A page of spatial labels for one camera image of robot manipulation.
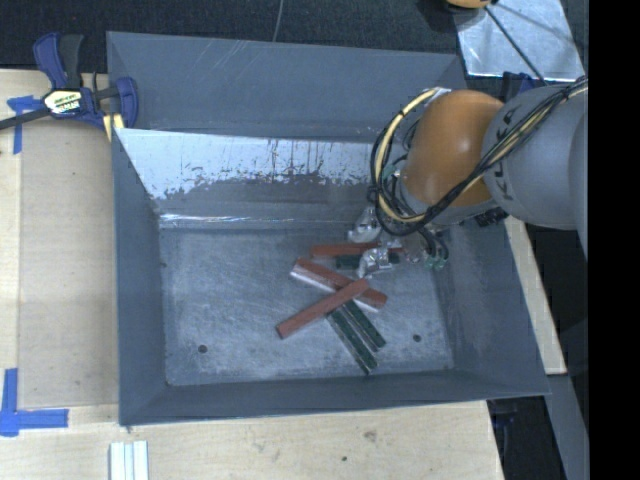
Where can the red-brown flat block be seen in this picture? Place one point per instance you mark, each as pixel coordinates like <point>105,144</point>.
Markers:
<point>325,277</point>
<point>320,310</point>
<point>332,250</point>

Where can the dark green flat block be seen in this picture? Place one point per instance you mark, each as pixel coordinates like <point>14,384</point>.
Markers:
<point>352,343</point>
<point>346,261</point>
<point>367,327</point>

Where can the grey metal bin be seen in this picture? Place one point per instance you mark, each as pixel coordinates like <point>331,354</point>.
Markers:
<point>240,293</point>

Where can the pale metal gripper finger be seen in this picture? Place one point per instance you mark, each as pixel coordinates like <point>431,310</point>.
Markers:
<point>376,259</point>
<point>364,227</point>

